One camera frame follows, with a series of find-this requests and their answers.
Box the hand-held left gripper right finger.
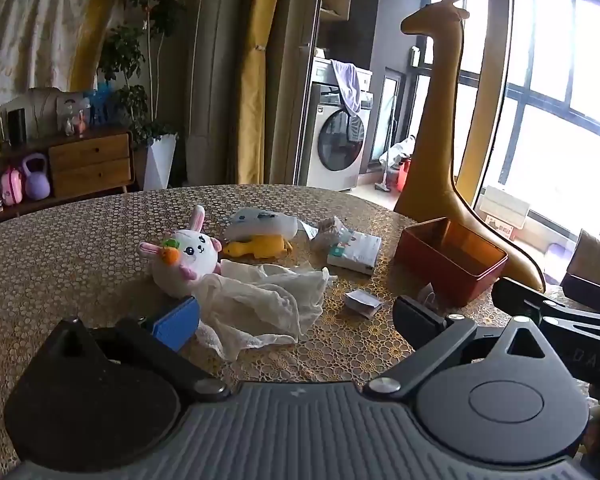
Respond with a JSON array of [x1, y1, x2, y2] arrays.
[[362, 295, 556, 403]]

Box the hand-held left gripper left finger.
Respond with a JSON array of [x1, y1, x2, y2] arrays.
[[50, 296, 229, 403]]

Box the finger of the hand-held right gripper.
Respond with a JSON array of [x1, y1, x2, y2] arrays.
[[561, 271, 600, 313], [491, 276, 600, 333]]

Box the red box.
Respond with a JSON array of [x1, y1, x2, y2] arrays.
[[394, 217, 509, 308]]

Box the white bunny plush toy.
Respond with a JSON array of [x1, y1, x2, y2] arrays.
[[139, 205, 224, 298]]

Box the white gauze cloth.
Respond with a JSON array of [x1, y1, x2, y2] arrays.
[[192, 260, 338, 361]]

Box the yellow rubber duck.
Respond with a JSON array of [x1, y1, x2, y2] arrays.
[[222, 234, 295, 261]]

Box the clear plastic packet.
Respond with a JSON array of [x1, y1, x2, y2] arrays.
[[312, 216, 353, 253]]

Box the white blue soft pack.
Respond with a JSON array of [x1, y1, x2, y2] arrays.
[[223, 207, 301, 242]]

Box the beige bolster cushion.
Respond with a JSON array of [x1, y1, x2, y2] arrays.
[[570, 229, 600, 286]]

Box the small white sachet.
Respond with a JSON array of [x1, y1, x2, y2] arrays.
[[344, 290, 385, 320]]

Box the white green tissue pack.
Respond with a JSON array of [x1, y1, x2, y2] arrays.
[[326, 230, 383, 277]]

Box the white box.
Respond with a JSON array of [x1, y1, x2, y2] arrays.
[[480, 185, 531, 228]]

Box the gold patterned tablecloth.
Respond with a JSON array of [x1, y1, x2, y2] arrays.
[[0, 184, 591, 480]]

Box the red bucket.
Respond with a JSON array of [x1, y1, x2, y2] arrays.
[[395, 157, 413, 193]]

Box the tan leather giraffe statue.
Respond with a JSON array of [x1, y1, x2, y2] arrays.
[[394, 0, 546, 293]]

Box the silver washing machine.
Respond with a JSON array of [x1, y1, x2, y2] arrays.
[[306, 57, 373, 192]]

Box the black framed window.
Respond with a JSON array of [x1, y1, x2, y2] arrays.
[[412, 0, 600, 241]]

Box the wooden cabinet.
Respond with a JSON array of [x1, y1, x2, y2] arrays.
[[0, 127, 136, 231]]

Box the purple kettlebell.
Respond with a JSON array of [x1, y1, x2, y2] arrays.
[[21, 153, 52, 200]]

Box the pink kettlebell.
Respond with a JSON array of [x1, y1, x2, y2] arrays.
[[0, 166, 23, 207]]

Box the blue plastic items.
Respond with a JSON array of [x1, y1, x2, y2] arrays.
[[82, 85, 118, 126]]

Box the purple cloth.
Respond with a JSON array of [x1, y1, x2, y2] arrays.
[[330, 59, 362, 116]]

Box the yellow curtain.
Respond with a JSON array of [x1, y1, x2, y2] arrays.
[[237, 0, 287, 186], [70, 0, 126, 93]]

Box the black cylinder speaker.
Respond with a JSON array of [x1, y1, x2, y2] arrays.
[[7, 108, 27, 147]]

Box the green potted plant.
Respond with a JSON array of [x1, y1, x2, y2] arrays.
[[97, 0, 186, 148]]

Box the white lace curtain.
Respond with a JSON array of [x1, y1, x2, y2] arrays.
[[0, 0, 98, 116]]

